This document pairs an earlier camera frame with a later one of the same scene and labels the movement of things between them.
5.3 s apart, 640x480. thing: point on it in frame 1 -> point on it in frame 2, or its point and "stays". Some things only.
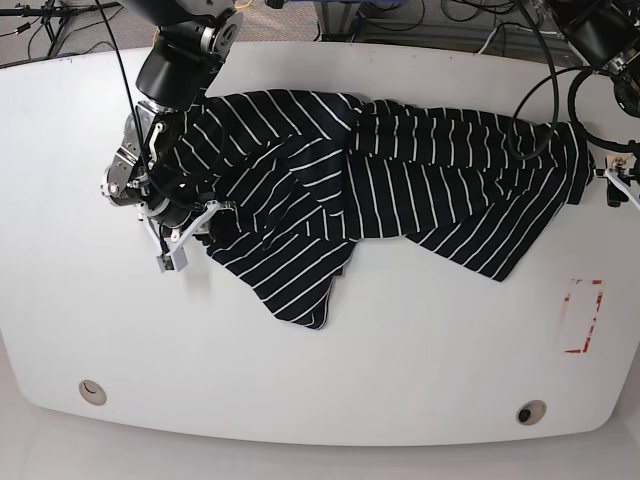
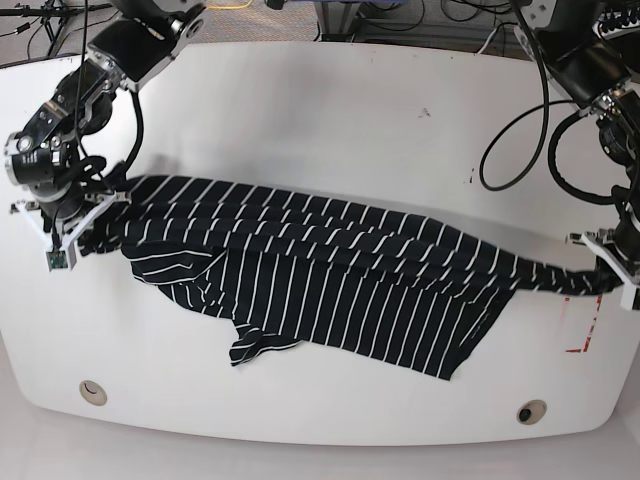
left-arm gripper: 171,225 -> 61,234
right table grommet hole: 531,412 stays
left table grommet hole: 92,392 stays
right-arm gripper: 619,177 -> 606,243
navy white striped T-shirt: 289,184 -> 369,283
